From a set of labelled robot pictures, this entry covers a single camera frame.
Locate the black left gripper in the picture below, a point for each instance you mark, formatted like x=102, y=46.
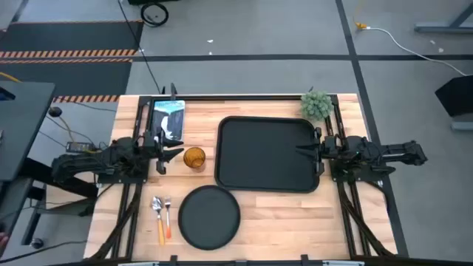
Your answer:
x=161, y=155

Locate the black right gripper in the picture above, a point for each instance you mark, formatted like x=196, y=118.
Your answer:
x=319, y=162

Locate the amber ribbed cup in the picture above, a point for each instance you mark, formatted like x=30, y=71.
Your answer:
x=194, y=157

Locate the black round plate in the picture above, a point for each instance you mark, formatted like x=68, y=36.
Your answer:
x=209, y=218

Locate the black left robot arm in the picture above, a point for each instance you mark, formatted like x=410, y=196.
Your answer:
x=92, y=160

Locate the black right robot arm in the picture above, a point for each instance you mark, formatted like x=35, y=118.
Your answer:
x=369, y=151

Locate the black rectangular tray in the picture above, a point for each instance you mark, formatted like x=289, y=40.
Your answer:
x=258, y=155

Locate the waterfall picture book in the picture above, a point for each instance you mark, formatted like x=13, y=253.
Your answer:
x=170, y=114

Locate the green artificial plant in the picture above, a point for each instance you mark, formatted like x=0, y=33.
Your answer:
x=316, y=105

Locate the black power adapter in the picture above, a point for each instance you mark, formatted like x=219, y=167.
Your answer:
x=78, y=147

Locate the black round floor puck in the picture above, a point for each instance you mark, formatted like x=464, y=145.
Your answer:
x=54, y=111

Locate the black desk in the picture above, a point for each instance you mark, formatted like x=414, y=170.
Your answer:
x=22, y=125

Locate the black hazard-striped floor mat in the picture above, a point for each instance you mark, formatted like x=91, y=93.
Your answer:
x=66, y=38

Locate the black box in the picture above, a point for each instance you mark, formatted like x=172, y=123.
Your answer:
x=456, y=96

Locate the black caster wheel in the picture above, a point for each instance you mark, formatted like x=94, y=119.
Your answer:
x=36, y=242

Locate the grey metal table foot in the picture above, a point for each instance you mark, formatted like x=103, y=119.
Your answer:
x=443, y=26

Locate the person's hand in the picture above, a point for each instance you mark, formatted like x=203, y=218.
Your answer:
x=2, y=241

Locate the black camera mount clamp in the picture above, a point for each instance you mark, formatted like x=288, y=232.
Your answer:
x=173, y=90

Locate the black aluminium table frame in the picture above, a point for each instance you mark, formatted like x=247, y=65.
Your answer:
x=240, y=98

